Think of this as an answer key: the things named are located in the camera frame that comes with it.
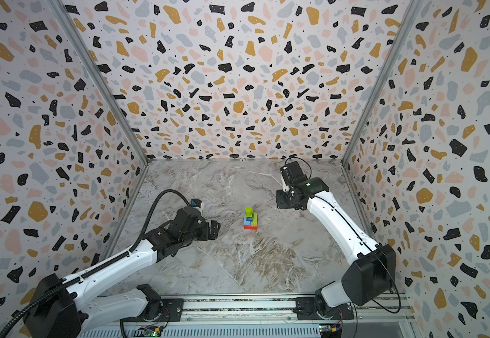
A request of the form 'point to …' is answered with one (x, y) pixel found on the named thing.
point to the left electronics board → (151, 332)
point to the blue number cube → (246, 222)
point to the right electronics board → (330, 330)
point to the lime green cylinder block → (248, 211)
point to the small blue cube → (249, 219)
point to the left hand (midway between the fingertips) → (211, 223)
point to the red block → (250, 227)
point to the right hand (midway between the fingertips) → (279, 197)
